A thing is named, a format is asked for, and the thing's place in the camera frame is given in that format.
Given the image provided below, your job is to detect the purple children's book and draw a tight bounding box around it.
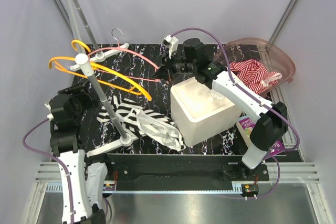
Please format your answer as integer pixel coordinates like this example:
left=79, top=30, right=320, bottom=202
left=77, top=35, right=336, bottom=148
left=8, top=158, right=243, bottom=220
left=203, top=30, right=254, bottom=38
left=236, top=116, right=285, bottom=156

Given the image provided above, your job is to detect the white clothes rack base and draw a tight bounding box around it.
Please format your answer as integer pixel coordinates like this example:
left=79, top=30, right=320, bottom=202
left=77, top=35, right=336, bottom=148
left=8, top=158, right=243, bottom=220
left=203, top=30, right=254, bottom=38
left=75, top=49, right=134, bottom=157

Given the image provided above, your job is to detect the pink plastic hanger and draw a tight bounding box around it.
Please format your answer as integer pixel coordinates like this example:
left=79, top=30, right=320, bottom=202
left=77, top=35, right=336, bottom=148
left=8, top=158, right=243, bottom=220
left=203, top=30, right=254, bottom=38
left=88, top=28, right=159, bottom=70

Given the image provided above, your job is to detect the white foam box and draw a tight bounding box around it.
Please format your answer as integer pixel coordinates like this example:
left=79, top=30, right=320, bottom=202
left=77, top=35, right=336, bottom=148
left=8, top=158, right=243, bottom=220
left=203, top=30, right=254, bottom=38
left=170, top=78, right=242, bottom=147

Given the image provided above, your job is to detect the aluminium frame rail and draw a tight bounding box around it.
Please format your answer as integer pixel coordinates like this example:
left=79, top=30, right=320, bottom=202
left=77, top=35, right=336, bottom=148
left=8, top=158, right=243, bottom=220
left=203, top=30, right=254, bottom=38
left=34, top=87, right=321, bottom=193

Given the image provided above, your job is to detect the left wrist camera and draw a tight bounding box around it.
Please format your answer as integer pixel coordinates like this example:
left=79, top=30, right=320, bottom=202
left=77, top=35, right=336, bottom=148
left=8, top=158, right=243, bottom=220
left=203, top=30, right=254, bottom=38
left=44, top=102, right=54, bottom=121

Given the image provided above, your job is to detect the yellow plastic hanger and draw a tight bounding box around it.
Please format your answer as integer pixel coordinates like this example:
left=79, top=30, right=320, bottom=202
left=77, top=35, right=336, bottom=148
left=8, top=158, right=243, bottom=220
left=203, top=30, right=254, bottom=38
left=48, top=40, right=152, bottom=101

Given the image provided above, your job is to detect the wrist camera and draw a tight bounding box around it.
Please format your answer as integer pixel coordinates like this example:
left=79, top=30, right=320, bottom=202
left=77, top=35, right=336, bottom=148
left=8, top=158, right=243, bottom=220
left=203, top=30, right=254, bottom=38
left=44, top=102, right=54, bottom=121
left=162, top=35, right=179, bottom=59

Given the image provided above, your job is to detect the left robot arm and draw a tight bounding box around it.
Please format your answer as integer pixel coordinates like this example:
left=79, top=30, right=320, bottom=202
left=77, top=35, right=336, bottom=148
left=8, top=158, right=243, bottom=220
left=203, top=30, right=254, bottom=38
left=47, top=81, right=113, bottom=223

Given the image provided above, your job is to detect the red white striped tank top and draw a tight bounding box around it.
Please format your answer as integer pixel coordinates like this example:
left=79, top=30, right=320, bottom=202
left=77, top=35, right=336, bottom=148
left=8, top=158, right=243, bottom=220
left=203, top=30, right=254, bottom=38
left=229, top=59, right=282, bottom=94

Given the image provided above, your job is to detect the black white striped tank top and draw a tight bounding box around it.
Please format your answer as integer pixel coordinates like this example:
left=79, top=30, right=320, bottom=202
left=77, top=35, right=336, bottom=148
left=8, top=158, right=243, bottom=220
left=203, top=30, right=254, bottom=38
left=111, top=96, right=185, bottom=151

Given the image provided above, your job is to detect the black marble pattern mat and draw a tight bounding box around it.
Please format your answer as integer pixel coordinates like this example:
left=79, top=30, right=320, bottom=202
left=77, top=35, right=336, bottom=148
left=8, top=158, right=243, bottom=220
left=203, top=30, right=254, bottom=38
left=51, top=43, right=302, bottom=163

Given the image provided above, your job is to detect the grey clothes rack pole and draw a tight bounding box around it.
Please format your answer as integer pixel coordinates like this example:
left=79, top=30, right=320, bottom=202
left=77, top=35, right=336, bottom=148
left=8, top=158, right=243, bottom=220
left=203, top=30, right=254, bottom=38
left=57, top=0, right=132, bottom=143

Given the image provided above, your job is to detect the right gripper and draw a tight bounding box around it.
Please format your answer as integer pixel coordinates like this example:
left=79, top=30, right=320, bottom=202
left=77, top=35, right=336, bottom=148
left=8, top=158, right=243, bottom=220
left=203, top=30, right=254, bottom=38
left=153, top=51, right=196, bottom=82

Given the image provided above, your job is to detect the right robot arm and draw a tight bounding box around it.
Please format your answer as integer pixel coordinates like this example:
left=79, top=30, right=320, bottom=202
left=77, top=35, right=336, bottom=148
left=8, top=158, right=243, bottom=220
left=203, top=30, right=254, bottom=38
left=153, top=35, right=288, bottom=180

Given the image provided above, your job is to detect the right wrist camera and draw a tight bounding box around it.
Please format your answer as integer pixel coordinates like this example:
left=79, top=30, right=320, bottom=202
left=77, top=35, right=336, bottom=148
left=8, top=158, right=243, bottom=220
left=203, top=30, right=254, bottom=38
left=162, top=35, right=179, bottom=59

